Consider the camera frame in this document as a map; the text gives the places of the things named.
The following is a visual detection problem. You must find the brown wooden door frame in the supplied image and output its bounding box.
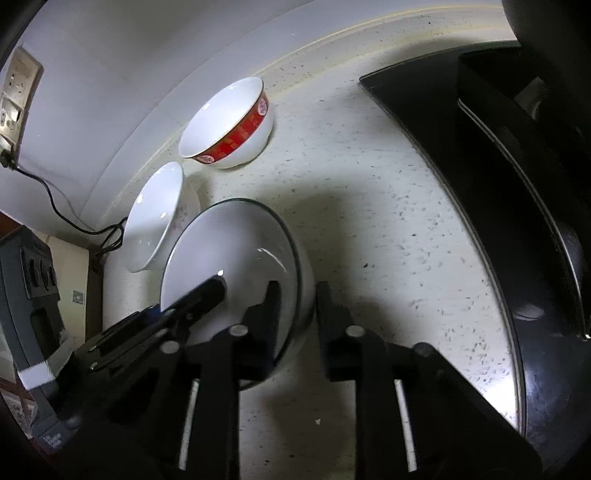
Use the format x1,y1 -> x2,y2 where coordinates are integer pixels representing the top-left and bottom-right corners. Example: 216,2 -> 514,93
0,210 -> 33,241

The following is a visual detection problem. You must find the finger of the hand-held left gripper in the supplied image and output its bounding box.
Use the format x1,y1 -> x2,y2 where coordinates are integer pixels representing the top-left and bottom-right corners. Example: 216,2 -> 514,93
74,313 -> 185,372
161,275 -> 228,330

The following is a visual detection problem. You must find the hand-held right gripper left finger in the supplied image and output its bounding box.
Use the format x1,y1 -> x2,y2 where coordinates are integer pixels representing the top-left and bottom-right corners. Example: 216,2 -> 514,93
175,280 -> 283,480

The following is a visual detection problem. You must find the large plain white bowl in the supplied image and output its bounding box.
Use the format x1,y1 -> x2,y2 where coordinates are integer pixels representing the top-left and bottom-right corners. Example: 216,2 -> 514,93
122,161 -> 201,273

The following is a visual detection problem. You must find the black wok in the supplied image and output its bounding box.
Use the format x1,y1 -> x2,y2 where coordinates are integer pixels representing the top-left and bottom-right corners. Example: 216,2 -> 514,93
457,46 -> 591,341

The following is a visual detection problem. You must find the red banded white bowl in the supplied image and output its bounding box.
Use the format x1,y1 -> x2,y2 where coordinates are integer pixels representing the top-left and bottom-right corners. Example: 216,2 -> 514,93
178,77 -> 275,169

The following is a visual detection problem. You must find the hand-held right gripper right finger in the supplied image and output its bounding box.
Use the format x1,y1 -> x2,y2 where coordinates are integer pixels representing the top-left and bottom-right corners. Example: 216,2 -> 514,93
315,281 -> 543,480

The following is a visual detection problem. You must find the black power cable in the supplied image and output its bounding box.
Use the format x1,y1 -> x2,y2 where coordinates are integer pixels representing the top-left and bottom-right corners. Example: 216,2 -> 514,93
0,150 -> 127,254

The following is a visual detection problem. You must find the dark rimmed white bowl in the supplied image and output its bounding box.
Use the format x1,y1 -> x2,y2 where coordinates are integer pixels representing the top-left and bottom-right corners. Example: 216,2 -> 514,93
160,198 -> 317,391

